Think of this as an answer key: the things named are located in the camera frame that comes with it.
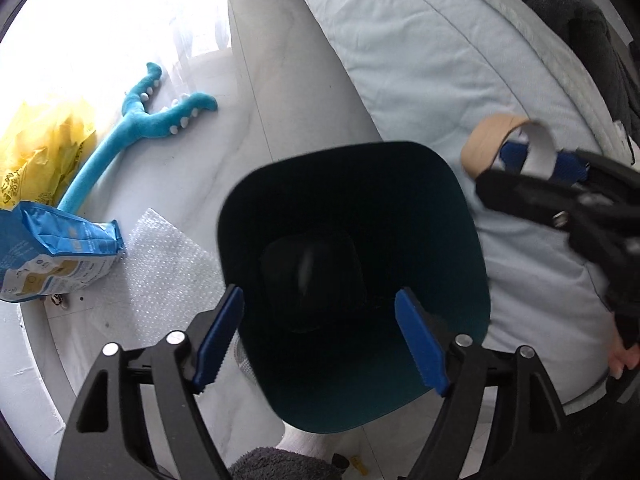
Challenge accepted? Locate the brown tape roll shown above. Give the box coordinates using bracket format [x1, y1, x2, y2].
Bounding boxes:
[460, 114, 556, 180]

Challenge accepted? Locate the dark teal trash bin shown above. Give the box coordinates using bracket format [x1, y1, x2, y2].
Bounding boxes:
[217, 142, 490, 434]

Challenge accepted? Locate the person's right hand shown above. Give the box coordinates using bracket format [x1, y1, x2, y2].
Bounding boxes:
[608, 332, 640, 379]

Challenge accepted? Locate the bubble wrap sheet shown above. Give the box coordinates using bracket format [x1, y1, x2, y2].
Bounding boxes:
[90, 208, 226, 350]

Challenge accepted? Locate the grey fleece sleeve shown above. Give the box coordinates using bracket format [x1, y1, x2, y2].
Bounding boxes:
[229, 448, 342, 480]

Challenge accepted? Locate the bed with grey sheet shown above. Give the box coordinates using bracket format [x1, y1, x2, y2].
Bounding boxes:
[305, 0, 637, 412]

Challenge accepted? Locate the dark grey fleece blanket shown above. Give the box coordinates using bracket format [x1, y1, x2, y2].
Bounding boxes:
[522, 0, 639, 141]

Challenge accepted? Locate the blue white food bag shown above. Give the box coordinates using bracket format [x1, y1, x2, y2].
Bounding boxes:
[1, 202, 125, 302]

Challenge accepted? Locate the blue plush toy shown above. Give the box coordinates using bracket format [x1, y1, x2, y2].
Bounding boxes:
[58, 62, 218, 214]

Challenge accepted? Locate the yellow plastic bag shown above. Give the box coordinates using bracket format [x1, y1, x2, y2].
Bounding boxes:
[1, 100, 99, 210]

